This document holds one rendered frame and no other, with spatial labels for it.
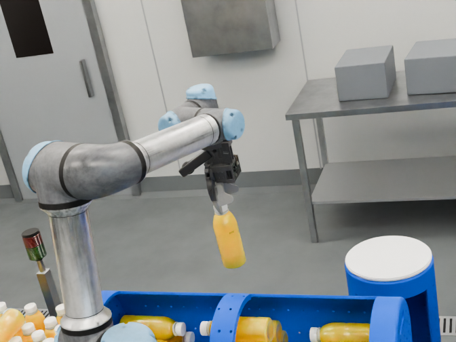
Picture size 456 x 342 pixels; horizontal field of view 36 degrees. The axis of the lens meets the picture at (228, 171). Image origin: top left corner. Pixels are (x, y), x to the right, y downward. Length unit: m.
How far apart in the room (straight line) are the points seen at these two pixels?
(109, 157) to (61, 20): 4.32
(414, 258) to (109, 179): 1.22
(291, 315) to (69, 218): 0.77
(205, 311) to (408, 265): 0.66
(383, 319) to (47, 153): 0.87
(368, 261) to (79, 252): 1.11
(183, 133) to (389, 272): 0.97
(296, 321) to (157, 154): 0.75
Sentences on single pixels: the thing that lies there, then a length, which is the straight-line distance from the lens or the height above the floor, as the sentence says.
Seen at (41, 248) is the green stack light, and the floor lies 1.20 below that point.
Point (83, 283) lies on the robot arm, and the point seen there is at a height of 1.51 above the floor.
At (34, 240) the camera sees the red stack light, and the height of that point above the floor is 1.24.
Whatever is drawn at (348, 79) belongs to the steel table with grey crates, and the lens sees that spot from 4.34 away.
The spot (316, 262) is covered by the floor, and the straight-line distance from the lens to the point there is 4.47.
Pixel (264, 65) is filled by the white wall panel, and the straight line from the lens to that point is 5.23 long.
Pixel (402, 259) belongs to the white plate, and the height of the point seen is 1.04.
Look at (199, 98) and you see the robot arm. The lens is 1.83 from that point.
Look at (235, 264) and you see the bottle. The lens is 2.05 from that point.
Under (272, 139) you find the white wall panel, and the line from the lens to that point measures 5.41.
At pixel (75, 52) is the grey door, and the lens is 5.73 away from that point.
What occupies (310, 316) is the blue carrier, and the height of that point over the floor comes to 1.10.
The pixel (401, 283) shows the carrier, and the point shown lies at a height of 1.02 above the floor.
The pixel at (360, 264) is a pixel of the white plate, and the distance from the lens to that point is 2.36.
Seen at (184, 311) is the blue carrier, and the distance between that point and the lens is 2.15.
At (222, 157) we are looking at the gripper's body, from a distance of 1.90.
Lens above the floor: 2.24
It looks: 22 degrees down
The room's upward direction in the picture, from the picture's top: 12 degrees counter-clockwise
